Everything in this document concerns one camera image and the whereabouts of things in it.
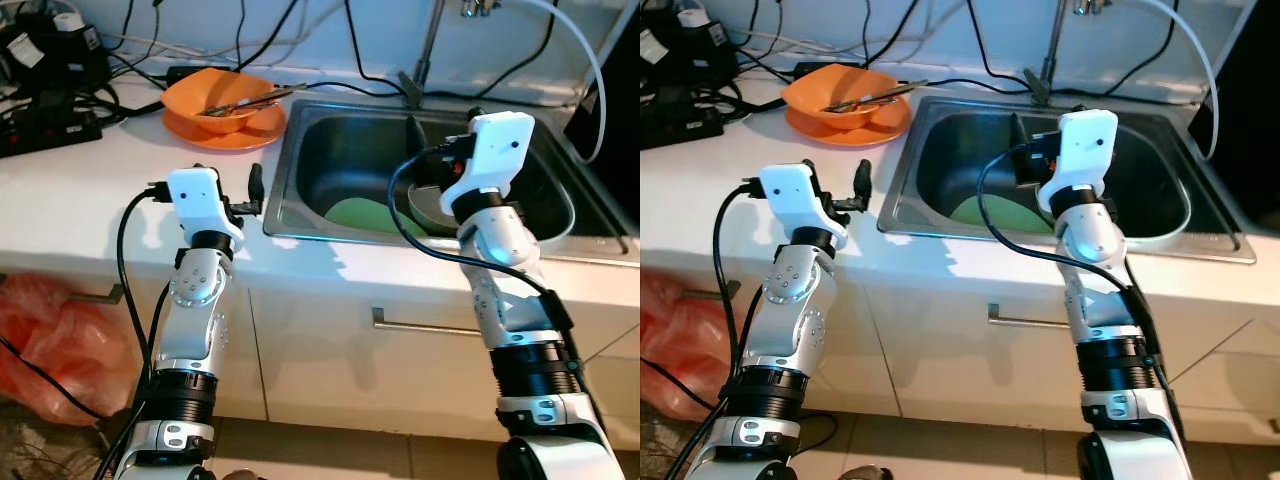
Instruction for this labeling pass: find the orange round plate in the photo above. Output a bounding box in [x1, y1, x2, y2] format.
[784, 96, 914, 150]
[162, 100, 289, 152]

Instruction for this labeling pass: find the wooden chopstick flower print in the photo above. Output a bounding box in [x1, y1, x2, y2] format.
[825, 80, 929, 114]
[825, 81, 929, 114]
[200, 85, 306, 117]
[200, 84, 306, 117]

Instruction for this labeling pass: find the white kitchen cabinet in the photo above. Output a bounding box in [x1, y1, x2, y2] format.
[0, 255, 641, 451]
[640, 250, 1280, 446]

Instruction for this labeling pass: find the green round plate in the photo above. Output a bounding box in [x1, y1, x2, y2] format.
[320, 194, 433, 239]
[945, 193, 1048, 231]

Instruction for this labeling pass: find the stainless steel sink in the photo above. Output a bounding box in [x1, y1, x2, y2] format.
[877, 93, 1259, 267]
[262, 96, 633, 268]

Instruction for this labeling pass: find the metal faucet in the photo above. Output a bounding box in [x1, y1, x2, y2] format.
[1022, 0, 1113, 109]
[397, 0, 503, 107]

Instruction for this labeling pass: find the black power strip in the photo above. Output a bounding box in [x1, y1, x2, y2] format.
[0, 103, 103, 159]
[640, 98, 728, 151]

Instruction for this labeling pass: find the black charger white label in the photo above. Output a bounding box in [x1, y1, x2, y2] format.
[0, 15, 113, 99]
[640, 5, 736, 93]

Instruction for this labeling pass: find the red plastic bag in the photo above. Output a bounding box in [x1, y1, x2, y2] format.
[0, 272, 138, 428]
[640, 268, 738, 421]

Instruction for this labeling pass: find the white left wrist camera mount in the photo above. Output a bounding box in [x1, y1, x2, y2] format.
[165, 166, 247, 252]
[757, 162, 852, 251]

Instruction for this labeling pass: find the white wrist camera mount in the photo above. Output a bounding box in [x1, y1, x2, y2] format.
[440, 111, 537, 218]
[1035, 107, 1119, 215]
[165, 166, 247, 252]
[757, 162, 852, 251]

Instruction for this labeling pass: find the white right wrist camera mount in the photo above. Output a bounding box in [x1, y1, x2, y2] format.
[1035, 107, 1119, 215]
[440, 111, 537, 218]

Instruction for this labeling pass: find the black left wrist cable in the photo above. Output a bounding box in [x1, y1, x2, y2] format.
[95, 183, 176, 480]
[690, 180, 766, 480]

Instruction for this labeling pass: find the long metal drawer handle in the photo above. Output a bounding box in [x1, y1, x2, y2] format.
[986, 303, 1083, 332]
[372, 307, 493, 339]

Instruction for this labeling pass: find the white hose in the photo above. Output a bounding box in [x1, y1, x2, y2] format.
[1125, 0, 1221, 161]
[500, 0, 609, 164]

